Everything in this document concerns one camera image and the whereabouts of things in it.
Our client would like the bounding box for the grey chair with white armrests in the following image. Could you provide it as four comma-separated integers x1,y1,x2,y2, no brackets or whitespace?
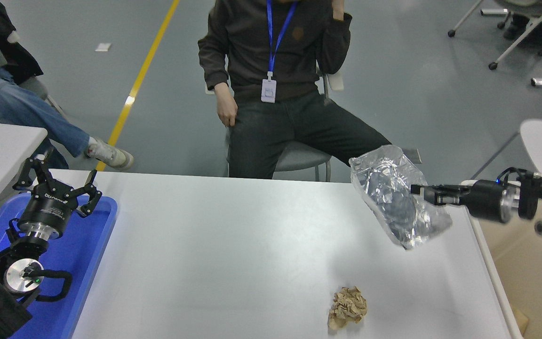
205,70,345,182

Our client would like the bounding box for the tan cardboard scrap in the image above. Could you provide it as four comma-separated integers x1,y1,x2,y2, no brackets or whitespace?
511,308,529,335

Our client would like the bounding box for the blue lanyard with badge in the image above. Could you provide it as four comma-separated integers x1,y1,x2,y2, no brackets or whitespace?
261,0,298,103

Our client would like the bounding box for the person's right hand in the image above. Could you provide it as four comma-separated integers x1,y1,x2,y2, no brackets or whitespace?
215,82,239,128

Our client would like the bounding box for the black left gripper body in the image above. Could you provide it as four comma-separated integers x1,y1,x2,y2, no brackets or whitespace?
18,181,80,232

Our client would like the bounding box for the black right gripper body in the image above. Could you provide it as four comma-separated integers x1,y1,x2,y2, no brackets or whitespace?
469,180,505,223

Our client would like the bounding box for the tan paper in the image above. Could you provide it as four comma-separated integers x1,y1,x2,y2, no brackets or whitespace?
327,286,367,330

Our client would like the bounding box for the white rolling chair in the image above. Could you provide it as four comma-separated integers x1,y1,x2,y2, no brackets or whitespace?
447,0,542,70

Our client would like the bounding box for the silver foil tray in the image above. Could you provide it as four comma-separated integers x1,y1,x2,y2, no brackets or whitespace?
349,145,453,250

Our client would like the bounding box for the large pale bin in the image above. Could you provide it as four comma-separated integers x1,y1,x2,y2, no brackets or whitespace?
459,179,542,339

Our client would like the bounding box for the blue plastic tray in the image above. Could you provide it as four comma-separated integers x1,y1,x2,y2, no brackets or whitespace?
0,192,118,339

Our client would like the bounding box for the person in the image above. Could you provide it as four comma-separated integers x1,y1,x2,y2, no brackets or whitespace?
0,0,135,171
503,9,542,48
198,0,392,179

